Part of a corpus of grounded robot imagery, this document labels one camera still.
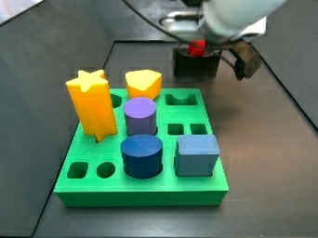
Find red double-square block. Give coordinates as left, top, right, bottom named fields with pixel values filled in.
left=187, top=40, right=206, bottom=57

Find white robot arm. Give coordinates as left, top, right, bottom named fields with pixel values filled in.
left=161, top=0, right=288, bottom=45

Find green shape sorter board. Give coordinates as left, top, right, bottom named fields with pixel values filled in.
left=55, top=88, right=229, bottom=206

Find purple cylinder block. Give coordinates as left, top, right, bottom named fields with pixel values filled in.
left=125, top=97, right=157, bottom=136

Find dark blue cylinder block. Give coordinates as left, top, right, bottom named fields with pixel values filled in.
left=121, top=134, right=163, bottom=179

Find yellow pentagon prism block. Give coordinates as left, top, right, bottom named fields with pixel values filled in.
left=126, top=70, right=162, bottom=99

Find grey-blue cube block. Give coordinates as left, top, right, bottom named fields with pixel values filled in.
left=174, top=135, right=221, bottom=177

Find black arch-shaped holder block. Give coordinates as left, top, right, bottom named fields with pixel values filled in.
left=173, top=47, right=221, bottom=77

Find yellow star prism block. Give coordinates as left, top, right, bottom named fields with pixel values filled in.
left=66, top=70, right=118, bottom=142

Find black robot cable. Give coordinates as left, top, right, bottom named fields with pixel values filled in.
left=122, top=0, right=238, bottom=68

